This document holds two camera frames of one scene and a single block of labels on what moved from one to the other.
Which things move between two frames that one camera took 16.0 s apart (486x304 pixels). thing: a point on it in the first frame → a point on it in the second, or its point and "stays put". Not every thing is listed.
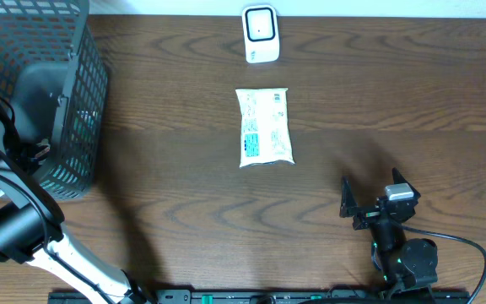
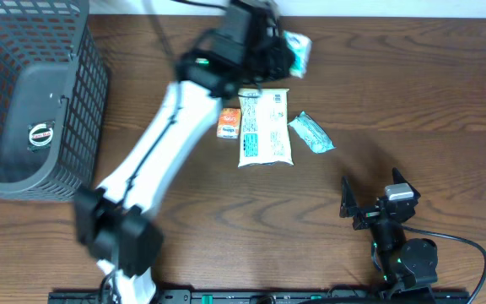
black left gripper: x=35 y=152 → x=278 y=52
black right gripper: x=366 y=214 stays put
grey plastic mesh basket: x=45 y=57 stays put
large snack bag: x=264 y=132 stays put
